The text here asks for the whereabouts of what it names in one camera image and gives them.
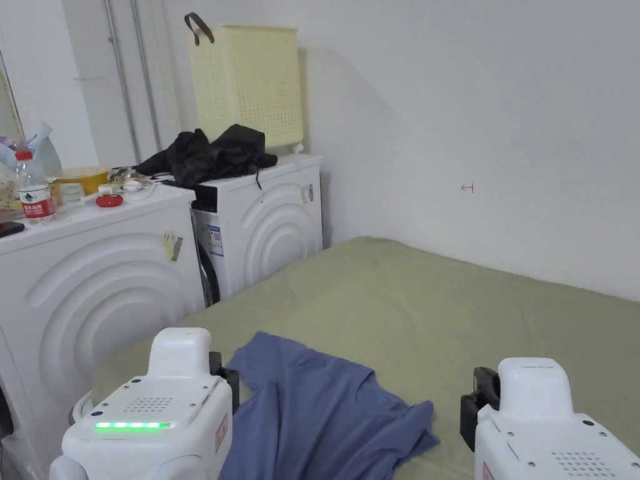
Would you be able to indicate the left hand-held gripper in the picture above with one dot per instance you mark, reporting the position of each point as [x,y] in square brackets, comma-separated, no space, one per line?
[150,430]

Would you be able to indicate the white washing machine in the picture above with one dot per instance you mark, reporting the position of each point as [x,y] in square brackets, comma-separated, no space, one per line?
[100,280]
[270,220]

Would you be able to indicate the blue shirt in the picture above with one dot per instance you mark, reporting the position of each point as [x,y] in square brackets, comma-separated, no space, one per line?
[320,420]

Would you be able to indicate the bed with pale green sheet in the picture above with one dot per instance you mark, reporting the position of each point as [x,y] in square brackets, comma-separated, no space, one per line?
[450,320]

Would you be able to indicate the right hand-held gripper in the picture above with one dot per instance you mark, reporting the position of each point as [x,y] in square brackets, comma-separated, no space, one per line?
[540,440]

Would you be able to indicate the grey metal wall pipe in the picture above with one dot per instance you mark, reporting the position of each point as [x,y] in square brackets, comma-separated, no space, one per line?
[120,75]
[146,75]

